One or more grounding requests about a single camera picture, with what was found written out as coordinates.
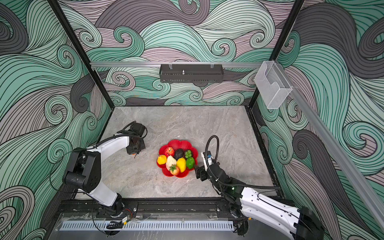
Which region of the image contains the dark avocado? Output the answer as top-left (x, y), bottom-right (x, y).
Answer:
top-left (174, 149), bottom-right (184, 160)

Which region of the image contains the clear plastic wall bin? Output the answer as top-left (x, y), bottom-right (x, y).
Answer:
top-left (254, 61), bottom-right (292, 110)

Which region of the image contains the aluminium rail back wall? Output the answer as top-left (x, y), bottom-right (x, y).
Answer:
top-left (90, 61), bottom-right (262, 69)

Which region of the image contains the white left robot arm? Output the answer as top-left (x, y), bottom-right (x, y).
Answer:
top-left (63, 121), bottom-right (148, 217)

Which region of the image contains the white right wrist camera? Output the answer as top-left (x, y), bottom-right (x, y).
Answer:
top-left (201, 151), bottom-right (213, 171)

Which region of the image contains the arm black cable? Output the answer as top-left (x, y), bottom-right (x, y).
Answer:
top-left (204, 135), bottom-right (281, 191)
top-left (47, 120), bottom-right (148, 193)

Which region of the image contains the large yellow lemon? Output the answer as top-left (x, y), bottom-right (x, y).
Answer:
top-left (177, 158), bottom-right (187, 173)

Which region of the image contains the red flower-shaped fruit bowl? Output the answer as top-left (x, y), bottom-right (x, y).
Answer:
top-left (157, 140), bottom-right (199, 178)

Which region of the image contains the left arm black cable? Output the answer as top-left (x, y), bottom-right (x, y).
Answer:
top-left (47, 120), bottom-right (148, 193)

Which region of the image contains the black frame post left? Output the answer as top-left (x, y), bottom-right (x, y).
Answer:
top-left (47, 0), bottom-right (115, 111)

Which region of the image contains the black frame post right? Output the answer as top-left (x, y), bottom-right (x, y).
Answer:
top-left (249, 1), bottom-right (304, 112)

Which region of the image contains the beige garlic bulb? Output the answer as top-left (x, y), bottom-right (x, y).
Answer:
top-left (166, 155), bottom-right (177, 171)

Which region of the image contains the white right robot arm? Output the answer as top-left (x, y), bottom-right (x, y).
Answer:
top-left (195, 164), bottom-right (325, 240)

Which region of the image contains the red apple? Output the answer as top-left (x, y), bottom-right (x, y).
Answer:
top-left (164, 147), bottom-right (175, 157)

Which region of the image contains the aluminium rail wall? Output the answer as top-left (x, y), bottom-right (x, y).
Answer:
top-left (90, 61), bottom-right (262, 69)
top-left (274, 62), bottom-right (384, 230)

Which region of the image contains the aluminium rail right wall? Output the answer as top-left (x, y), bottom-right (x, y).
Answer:
top-left (274, 62), bottom-right (384, 230)

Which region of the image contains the green lime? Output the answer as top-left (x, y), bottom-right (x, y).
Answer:
top-left (186, 157), bottom-right (195, 170)

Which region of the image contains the black perforated wall tray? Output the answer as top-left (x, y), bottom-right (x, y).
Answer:
top-left (159, 65), bottom-right (224, 84)

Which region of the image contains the small yellow lemon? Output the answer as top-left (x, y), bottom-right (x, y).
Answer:
top-left (157, 155), bottom-right (167, 165)

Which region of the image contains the red peach with leaf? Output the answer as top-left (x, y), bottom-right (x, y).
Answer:
top-left (169, 165), bottom-right (180, 176)

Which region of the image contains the white slotted cable duct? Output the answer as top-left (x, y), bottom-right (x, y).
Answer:
top-left (59, 220), bottom-right (234, 232)

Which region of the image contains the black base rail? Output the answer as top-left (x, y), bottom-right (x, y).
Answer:
top-left (58, 197), bottom-right (245, 219)

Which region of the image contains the black frame post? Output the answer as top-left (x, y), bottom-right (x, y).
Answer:
top-left (249, 1), bottom-right (304, 112)
top-left (47, 0), bottom-right (115, 111)

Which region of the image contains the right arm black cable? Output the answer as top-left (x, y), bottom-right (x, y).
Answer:
top-left (204, 135), bottom-right (281, 191)

